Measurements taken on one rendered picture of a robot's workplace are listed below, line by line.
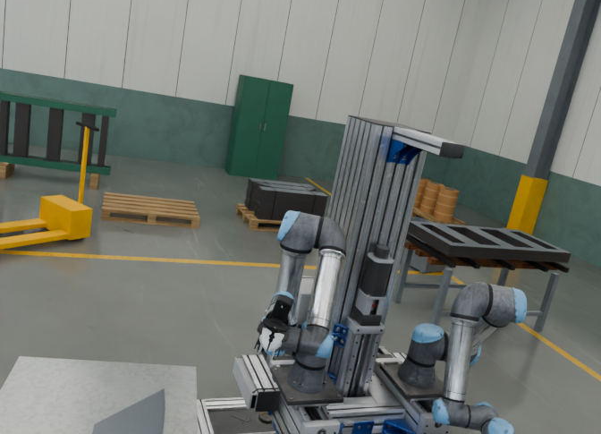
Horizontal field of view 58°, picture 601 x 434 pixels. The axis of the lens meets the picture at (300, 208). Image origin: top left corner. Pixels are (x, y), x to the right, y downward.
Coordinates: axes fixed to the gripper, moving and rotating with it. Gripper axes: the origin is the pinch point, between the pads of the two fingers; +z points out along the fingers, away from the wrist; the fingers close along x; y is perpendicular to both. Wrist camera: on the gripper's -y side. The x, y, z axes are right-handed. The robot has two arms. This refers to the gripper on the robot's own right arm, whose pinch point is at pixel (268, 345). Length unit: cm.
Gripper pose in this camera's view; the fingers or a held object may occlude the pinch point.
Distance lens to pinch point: 145.3
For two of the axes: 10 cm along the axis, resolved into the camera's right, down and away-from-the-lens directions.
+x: -9.4, -3.3, 0.2
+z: -1.0, 2.2, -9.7
